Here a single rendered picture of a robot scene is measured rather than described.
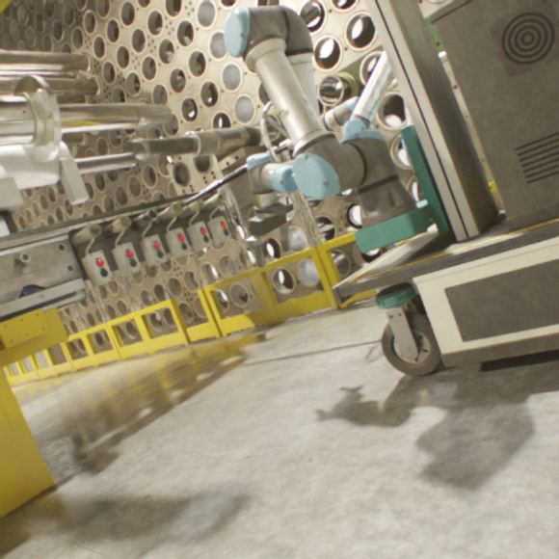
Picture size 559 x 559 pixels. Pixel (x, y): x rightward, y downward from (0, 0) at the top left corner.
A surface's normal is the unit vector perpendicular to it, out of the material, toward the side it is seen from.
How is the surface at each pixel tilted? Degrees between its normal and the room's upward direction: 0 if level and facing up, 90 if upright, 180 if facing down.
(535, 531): 0
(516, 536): 0
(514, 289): 90
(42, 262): 90
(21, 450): 90
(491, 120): 90
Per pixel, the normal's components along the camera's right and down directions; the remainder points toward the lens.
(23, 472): 0.72, -0.25
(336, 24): -0.59, 0.28
